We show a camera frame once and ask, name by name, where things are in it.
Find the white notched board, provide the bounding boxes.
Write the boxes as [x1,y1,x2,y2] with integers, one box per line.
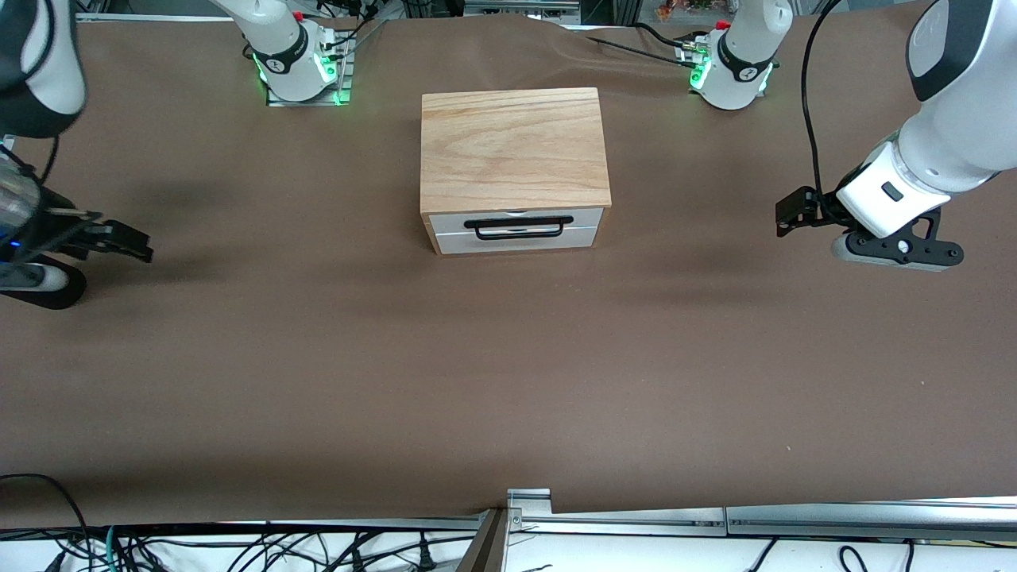
[427,208,605,234]

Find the black drawer handle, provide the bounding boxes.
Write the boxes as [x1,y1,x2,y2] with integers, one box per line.
[464,215,574,240]

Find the wooden drawer cabinet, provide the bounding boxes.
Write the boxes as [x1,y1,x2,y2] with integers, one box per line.
[420,87,613,255]

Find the brown table cover sheet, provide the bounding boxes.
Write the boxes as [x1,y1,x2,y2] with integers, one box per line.
[0,12,1017,529]

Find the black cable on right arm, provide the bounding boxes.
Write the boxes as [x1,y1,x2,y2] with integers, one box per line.
[0,133,61,190]

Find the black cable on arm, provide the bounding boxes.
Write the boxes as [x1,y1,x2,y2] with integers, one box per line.
[0,133,61,190]
[801,0,851,199]

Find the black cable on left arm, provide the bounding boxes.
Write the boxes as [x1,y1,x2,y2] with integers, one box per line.
[801,0,851,199]

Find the black left camera mount bracket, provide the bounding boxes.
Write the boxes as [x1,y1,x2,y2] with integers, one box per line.
[850,205,965,267]

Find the black cable on table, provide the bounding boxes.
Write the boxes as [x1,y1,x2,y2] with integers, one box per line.
[586,22,700,66]

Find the aluminium arm base plate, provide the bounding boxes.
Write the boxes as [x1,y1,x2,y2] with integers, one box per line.
[266,32,354,108]

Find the black cable loop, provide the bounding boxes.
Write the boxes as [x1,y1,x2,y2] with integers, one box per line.
[0,473,93,572]

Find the white drawer without handle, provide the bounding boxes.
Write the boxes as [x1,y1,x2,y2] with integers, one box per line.
[434,226,599,255]

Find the black cable at arm base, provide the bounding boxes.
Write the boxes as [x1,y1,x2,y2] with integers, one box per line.
[320,0,386,60]

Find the aluminium frame structure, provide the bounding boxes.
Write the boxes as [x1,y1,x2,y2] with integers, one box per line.
[465,0,586,18]

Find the aluminium rail with corner bracket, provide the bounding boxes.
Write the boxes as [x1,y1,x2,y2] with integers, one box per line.
[507,489,728,535]

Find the dark frame post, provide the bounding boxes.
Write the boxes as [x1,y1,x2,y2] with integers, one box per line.
[457,508,509,572]

